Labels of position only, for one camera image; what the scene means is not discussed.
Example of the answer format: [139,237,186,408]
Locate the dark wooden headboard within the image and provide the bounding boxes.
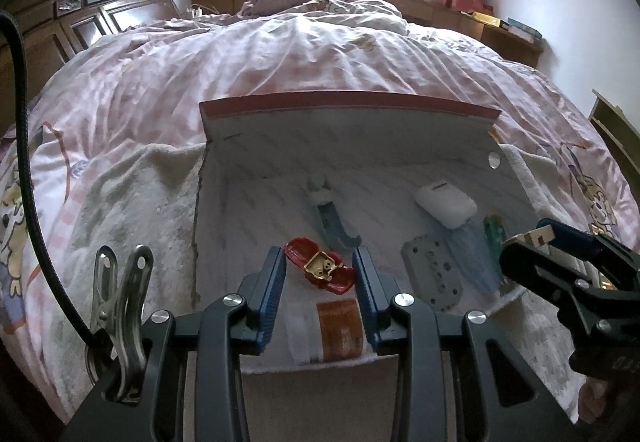
[0,0,181,133]

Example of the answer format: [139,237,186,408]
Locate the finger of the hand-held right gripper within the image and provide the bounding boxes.
[537,218,640,293]
[500,240,608,307]

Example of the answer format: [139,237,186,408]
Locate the black braided cable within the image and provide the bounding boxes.
[0,10,96,348]

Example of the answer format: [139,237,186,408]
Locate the white rounded case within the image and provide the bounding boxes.
[414,182,478,230]

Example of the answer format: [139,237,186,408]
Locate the metal spring clip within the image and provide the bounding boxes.
[85,244,153,405]

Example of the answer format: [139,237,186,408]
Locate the light wooden shelf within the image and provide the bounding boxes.
[587,89,640,173]

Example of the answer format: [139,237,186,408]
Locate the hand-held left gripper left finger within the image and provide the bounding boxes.
[60,247,287,442]

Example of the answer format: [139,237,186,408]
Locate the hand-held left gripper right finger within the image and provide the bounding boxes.
[352,247,576,442]

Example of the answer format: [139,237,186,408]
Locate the red toy car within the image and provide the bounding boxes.
[284,237,357,295]

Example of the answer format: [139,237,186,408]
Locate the orange cardboard box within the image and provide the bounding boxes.
[192,90,546,375]

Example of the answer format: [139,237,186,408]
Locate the pink printed quilt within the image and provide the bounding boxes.
[0,0,636,338]

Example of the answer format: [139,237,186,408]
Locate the white roll with orange label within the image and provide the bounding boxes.
[287,299,373,365]

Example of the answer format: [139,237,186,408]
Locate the green plastic piece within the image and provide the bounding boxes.
[482,214,508,267]

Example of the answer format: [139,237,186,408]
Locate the translucent blue plastic piece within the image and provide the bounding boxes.
[445,219,506,293]

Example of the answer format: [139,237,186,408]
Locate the books on side shelf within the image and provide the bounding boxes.
[502,18,543,40]

